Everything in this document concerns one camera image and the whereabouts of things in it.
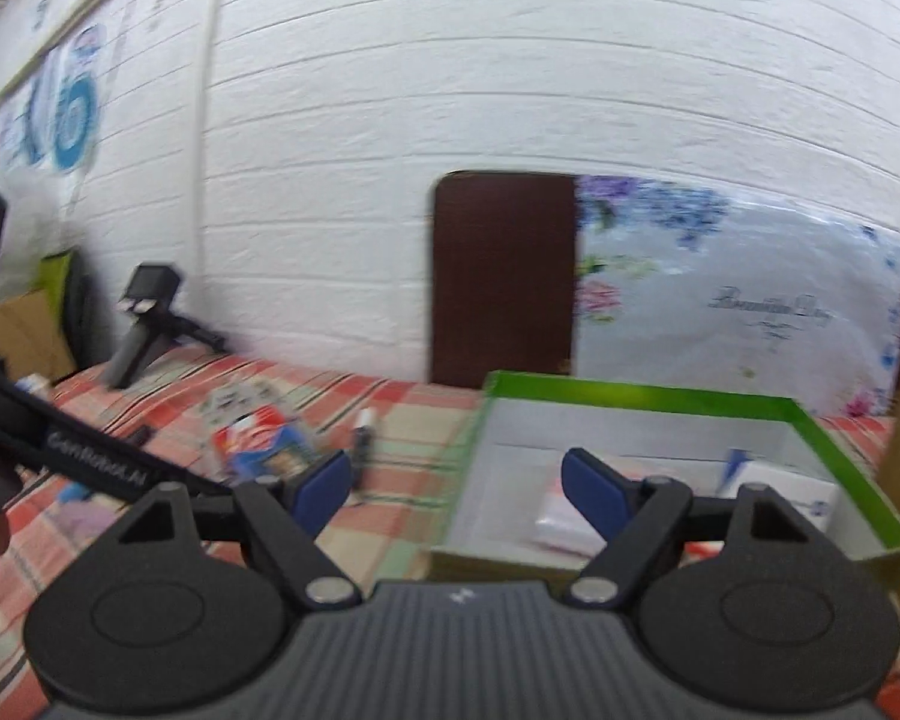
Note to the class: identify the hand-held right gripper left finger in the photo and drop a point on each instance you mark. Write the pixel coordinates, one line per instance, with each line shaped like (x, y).
(324, 484)

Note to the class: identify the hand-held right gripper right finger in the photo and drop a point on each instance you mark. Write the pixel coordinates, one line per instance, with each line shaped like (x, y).
(591, 489)

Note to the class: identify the green cardboard box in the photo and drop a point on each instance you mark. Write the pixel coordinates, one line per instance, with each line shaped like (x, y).
(645, 391)

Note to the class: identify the pink and white packet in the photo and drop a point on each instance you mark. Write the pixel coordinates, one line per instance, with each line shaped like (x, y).
(559, 519)

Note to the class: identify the black and white marker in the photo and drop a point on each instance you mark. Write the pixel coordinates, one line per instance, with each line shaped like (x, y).
(364, 435)

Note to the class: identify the blue and red packet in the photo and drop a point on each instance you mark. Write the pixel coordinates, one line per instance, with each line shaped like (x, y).
(259, 444)

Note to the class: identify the plaid bed sheet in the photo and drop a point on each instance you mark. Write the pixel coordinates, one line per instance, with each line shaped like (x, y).
(405, 406)

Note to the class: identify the patterned paper packet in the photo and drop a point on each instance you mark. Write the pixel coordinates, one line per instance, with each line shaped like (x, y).
(232, 397)

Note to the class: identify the black bag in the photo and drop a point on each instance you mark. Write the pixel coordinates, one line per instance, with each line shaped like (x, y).
(84, 315)

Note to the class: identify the brown cardboard box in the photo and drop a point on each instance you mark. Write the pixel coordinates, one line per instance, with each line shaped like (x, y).
(15, 330)

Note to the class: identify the blue pen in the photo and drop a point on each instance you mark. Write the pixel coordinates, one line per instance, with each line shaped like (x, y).
(734, 463)

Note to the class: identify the small white box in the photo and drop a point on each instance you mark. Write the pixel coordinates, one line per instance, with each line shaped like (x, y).
(791, 491)

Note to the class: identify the dark brown wooden panel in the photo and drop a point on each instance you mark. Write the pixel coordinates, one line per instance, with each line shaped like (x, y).
(502, 277)

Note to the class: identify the floral plastic-wrapped bedding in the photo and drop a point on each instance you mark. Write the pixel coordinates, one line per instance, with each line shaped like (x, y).
(720, 262)

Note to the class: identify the black camera on tripod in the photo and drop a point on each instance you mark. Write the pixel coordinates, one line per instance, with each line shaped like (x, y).
(147, 289)

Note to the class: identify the blue and white wall poster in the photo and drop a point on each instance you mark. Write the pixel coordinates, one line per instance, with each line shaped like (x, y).
(72, 117)

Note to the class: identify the white wall pipe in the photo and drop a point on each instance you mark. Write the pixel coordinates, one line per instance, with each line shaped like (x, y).
(208, 127)

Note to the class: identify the wooden wall trim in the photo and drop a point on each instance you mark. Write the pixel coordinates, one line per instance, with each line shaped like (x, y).
(52, 45)

